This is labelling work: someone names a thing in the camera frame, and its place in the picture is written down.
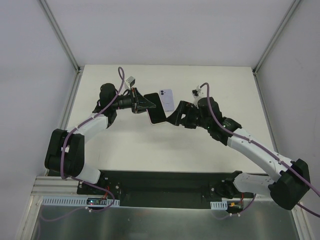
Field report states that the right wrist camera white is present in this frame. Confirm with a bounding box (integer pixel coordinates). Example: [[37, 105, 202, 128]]
[[191, 85, 205, 99]]

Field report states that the right white cable duct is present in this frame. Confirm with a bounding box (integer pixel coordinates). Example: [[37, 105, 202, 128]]
[[210, 200, 228, 211]]

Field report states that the left aluminium frame post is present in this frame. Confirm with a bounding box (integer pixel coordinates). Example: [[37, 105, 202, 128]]
[[37, 0, 82, 74]]

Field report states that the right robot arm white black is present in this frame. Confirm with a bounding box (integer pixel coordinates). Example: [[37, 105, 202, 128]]
[[167, 97, 310, 210]]

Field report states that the white cable duct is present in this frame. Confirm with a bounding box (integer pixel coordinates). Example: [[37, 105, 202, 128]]
[[210, 200, 228, 211], [42, 196, 120, 208]]

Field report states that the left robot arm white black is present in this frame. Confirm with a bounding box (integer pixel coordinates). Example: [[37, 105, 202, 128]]
[[44, 83, 157, 195]]

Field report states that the aluminium frame post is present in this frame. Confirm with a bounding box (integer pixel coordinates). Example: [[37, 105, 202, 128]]
[[37, 0, 82, 74], [252, 0, 303, 76]]

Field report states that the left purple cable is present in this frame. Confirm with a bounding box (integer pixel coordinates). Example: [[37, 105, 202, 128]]
[[39, 66, 126, 222]]

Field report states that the purple cable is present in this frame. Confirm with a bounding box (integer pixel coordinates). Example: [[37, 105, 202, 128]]
[[39, 66, 126, 222], [197, 82, 320, 221]]

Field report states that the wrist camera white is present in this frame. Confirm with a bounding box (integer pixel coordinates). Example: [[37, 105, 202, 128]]
[[191, 85, 205, 99], [124, 76, 136, 90]]

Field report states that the phone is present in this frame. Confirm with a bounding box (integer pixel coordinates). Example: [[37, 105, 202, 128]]
[[144, 92, 167, 125]]

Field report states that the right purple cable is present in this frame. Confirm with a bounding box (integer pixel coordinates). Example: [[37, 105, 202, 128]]
[[197, 82, 320, 221]]

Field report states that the left white cable duct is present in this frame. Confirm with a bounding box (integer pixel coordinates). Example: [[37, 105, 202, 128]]
[[42, 196, 120, 208]]

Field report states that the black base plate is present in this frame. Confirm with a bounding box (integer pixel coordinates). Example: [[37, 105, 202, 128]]
[[74, 169, 253, 208]]

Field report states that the right aluminium frame post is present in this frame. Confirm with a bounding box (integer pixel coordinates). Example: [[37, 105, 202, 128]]
[[252, 0, 303, 76]]

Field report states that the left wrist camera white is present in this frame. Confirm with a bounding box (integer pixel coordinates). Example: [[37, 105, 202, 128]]
[[124, 76, 136, 90]]

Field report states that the aluminium rail front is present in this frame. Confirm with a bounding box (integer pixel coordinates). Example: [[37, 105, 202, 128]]
[[32, 172, 256, 199]]

